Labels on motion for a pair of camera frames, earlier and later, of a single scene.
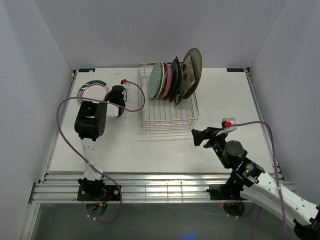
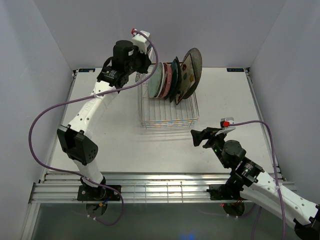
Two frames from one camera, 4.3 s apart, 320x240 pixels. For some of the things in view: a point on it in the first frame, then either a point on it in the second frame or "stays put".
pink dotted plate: (168, 80) stays put
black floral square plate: (176, 94) stays put
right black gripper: (210, 133) stays put
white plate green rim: (93, 89) to (136, 77)
